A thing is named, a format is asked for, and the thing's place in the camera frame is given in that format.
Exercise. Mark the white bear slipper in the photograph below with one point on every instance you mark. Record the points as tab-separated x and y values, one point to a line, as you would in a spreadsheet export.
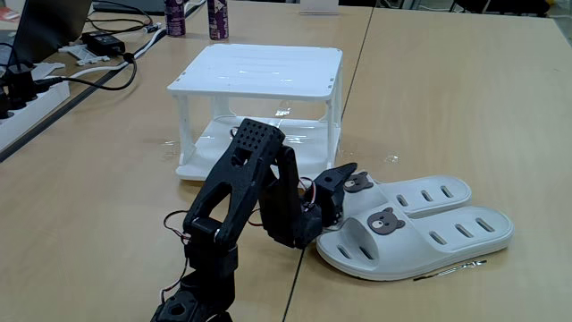
402	250
389	190

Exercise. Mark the white plastic box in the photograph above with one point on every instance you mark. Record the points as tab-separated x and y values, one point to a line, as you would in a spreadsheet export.
268	71

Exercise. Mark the white card stand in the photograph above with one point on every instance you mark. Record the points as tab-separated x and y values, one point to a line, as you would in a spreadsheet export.
318	5

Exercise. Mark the purple drink can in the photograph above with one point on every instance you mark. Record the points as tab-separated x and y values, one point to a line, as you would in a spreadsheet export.
217	22
175	20

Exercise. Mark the black power adapter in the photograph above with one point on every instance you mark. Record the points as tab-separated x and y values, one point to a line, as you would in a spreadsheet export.
103	42

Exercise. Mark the white flat plastic piece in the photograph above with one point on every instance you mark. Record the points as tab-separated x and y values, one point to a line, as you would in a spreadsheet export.
49	69

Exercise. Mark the white power strip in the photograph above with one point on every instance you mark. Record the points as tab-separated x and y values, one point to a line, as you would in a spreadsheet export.
31	112

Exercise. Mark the dark laptop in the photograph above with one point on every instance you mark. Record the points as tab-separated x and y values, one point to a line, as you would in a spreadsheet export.
49	27

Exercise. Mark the black power plug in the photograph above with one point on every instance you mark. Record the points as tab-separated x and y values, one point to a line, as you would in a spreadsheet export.
20	85

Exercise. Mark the red flat object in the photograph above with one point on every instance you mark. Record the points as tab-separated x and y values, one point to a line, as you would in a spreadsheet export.
8	14

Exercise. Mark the white plastic bracket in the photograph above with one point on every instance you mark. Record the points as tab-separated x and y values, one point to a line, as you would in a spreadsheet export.
85	56

